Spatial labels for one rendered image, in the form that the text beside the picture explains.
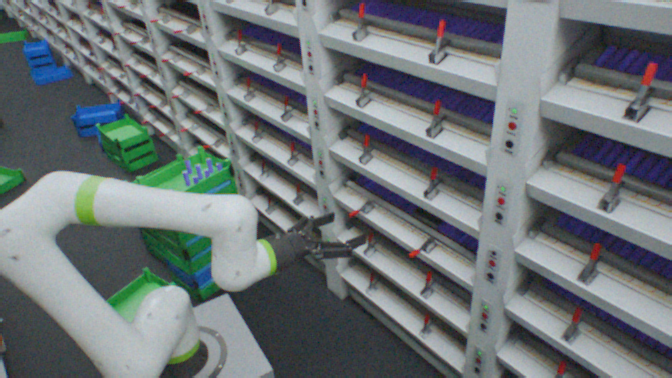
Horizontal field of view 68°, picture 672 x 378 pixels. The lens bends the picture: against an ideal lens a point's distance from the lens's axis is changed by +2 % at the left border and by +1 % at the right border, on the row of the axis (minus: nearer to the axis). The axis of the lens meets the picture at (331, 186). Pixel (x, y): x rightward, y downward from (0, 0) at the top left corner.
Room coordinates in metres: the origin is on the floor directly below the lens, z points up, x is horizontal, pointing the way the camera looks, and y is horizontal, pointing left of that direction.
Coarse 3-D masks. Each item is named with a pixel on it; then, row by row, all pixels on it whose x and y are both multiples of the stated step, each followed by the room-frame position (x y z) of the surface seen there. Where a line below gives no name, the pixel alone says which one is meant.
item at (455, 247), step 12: (360, 192) 1.37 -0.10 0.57; (384, 204) 1.28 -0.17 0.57; (396, 216) 1.23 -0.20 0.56; (408, 216) 1.20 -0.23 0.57; (408, 228) 1.17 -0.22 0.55; (420, 228) 1.14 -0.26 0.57; (444, 240) 1.08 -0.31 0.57; (456, 252) 1.04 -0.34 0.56; (468, 252) 1.02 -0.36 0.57; (468, 264) 0.99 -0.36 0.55
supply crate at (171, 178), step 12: (192, 156) 1.79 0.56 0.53; (204, 156) 1.81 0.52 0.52; (168, 168) 1.71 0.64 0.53; (180, 168) 1.74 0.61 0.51; (192, 168) 1.77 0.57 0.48; (204, 168) 1.77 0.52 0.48; (216, 168) 1.76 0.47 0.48; (228, 168) 1.67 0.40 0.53; (144, 180) 1.62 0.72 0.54; (156, 180) 1.66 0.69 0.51; (168, 180) 1.69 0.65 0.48; (180, 180) 1.69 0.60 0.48; (192, 180) 1.68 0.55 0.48; (204, 180) 1.59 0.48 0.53; (216, 180) 1.63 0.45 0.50; (192, 192) 1.55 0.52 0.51
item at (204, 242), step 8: (160, 240) 1.60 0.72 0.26; (168, 240) 1.55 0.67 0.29; (200, 240) 1.53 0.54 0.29; (208, 240) 1.56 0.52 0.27; (176, 248) 1.51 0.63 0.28; (184, 248) 1.48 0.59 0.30; (192, 248) 1.50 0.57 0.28; (200, 248) 1.53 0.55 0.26; (184, 256) 1.48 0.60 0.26; (192, 256) 1.49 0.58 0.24
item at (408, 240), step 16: (352, 176) 1.45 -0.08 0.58; (336, 192) 1.42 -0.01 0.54; (352, 208) 1.33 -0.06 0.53; (368, 224) 1.29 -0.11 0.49; (384, 224) 1.22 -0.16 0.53; (400, 224) 1.20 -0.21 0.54; (432, 224) 1.17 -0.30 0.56; (400, 240) 1.15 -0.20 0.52; (416, 240) 1.13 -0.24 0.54; (432, 256) 1.06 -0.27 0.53; (448, 256) 1.04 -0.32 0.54; (448, 272) 1.00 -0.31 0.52; (464, 272) 0.98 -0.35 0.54
